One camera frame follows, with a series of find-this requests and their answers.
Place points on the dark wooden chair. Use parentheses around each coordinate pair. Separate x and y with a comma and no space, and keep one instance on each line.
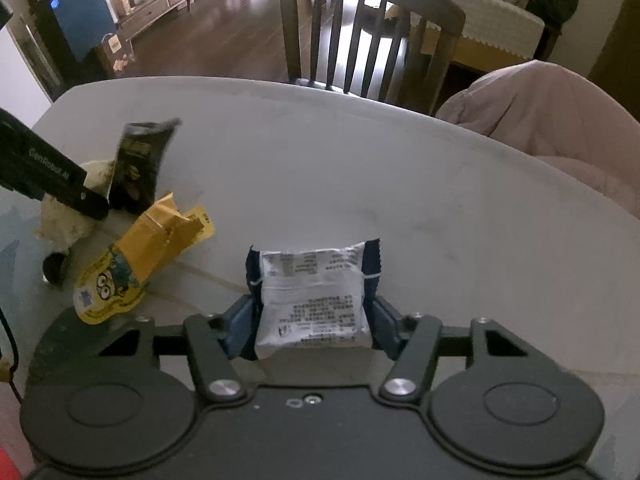
(295,10)

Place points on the yellow cartoon snack packet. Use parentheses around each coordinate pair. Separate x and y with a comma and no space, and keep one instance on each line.
(140,255)

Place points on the black round object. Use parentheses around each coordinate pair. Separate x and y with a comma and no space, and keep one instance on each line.
(52,270)

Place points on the white cabinet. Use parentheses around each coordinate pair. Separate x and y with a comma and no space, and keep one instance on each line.
(20,75)

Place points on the black cabinet with blue front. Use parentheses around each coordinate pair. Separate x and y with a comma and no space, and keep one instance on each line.
(80,25)

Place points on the pink cloth covered chair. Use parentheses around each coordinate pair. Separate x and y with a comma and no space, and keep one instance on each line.
(540,110)

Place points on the sofa with white cover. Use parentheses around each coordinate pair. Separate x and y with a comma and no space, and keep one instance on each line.
(480,25)

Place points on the white and navy snack packet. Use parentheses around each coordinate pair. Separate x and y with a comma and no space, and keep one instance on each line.
(312,305)

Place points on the black snack packet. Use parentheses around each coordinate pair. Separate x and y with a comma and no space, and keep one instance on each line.
(137,170)

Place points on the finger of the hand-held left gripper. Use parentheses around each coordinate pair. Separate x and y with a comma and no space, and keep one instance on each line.
(95,205)

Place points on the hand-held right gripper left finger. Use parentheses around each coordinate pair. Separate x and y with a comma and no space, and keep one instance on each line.
(237,327)

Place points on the cream lump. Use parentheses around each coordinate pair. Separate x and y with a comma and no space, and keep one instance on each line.
(65,220)

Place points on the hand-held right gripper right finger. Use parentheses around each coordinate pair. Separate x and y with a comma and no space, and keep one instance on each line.
(387,330)

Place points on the brown paper bag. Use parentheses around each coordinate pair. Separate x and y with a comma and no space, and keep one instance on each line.
(115,55)

